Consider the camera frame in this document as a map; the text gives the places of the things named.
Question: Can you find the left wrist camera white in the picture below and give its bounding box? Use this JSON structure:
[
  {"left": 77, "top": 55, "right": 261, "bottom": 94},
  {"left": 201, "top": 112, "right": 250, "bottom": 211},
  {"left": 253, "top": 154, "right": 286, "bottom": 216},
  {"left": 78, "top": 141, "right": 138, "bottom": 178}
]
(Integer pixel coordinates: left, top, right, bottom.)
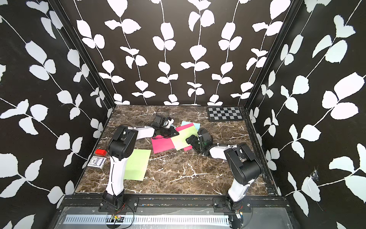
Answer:
[{"left": 164, "top": 117, "right": 174, "bottom": 129}]

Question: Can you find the white perforated rail strip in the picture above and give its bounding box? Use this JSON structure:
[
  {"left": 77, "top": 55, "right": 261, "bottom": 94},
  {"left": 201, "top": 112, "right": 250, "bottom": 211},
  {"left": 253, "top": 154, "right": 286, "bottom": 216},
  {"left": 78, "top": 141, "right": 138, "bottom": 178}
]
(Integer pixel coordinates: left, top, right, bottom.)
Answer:
[{"left": 62, "top": 214, "right": 229, "bottom": 226}]

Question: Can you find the yellow-green paper sheet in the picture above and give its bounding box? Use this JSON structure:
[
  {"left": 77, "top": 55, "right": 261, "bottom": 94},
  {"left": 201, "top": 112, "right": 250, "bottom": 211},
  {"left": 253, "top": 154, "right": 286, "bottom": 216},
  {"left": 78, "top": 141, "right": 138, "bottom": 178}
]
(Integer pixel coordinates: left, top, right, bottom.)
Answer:
[
  {"left": 124, "top": 149, "right": 151, "bottom": 181},
  {"left": 170, "top": 125, "right": 199, "bottom": 151}
]

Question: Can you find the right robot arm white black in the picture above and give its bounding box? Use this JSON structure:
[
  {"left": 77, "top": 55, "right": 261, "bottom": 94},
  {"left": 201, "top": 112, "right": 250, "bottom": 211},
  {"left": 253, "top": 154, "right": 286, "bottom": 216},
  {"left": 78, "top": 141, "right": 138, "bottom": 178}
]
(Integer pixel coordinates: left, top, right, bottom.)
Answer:
[{"left": 185, "top": 128, "right": 263, "bottom": 203}]

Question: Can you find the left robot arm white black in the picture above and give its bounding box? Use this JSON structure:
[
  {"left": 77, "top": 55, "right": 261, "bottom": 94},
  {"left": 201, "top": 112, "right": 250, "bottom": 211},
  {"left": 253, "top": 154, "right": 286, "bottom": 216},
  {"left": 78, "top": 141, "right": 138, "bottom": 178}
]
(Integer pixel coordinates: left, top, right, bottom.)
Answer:
[{"left": 102, "top": 114, "right": 179, "bottom": 209}]

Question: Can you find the small red box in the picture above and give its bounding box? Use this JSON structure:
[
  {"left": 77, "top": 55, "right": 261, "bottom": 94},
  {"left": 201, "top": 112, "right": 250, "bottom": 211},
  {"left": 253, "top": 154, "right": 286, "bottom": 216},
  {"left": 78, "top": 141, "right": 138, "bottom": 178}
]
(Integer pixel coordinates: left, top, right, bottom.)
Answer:
[{"left": 95, "top": 149, "right": 108, "bottom": 156}]

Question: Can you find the checkerboard calibration board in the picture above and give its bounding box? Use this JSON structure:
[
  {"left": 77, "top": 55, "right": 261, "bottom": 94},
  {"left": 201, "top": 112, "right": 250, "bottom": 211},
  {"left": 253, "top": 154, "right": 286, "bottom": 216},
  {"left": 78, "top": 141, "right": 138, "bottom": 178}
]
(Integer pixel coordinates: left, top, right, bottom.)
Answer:
[{"left": 207, "top": 106, "right": 244, "bottom": 122}]

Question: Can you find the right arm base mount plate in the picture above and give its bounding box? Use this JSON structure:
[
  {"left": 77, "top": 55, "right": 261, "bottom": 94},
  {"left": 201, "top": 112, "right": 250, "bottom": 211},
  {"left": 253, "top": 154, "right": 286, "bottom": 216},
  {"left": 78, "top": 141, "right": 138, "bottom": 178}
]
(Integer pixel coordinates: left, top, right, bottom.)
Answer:
[{"left": 213, "top": 196, "right": 252, "bottom": 213}]

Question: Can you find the left pink paper sheet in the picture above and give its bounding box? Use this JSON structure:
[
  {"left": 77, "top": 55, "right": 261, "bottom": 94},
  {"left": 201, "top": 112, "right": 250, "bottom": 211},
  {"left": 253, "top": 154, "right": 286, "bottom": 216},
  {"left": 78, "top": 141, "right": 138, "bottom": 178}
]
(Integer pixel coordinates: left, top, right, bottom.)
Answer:
[{"left": 151, "top": 135, "right": 174, "bottom": 154}]

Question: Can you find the right light blue paper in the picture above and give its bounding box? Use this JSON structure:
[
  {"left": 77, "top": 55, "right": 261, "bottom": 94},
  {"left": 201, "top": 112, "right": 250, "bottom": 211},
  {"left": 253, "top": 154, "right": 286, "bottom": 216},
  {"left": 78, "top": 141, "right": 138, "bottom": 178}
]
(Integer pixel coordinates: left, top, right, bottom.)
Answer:
[{"left": 181, "top": 121, "right": 201, "bottom": 130}]

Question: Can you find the small electronics board with wires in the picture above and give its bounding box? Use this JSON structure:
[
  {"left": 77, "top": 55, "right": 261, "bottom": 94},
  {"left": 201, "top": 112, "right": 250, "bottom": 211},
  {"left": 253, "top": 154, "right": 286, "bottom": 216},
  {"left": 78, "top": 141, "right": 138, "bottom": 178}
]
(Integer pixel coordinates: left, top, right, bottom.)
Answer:
[{"left": 106, "top": 215, "right": 125, "bottom": 225}]

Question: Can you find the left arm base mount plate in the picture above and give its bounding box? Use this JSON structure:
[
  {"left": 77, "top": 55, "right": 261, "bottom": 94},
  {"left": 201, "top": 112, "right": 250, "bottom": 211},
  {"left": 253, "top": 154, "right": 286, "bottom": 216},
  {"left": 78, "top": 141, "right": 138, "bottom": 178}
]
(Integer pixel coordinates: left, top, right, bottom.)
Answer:
[{"left": 98, "top": 196, "right": 139, "bottom": 214}]

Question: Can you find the playing card deck box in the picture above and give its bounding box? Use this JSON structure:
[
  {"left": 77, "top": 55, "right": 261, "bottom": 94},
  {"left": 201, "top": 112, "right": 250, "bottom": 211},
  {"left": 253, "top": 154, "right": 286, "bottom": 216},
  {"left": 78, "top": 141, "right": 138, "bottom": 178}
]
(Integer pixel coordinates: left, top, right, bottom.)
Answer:
[{"left": 87, "top": 156, "right": 106, "bottom": 169}]

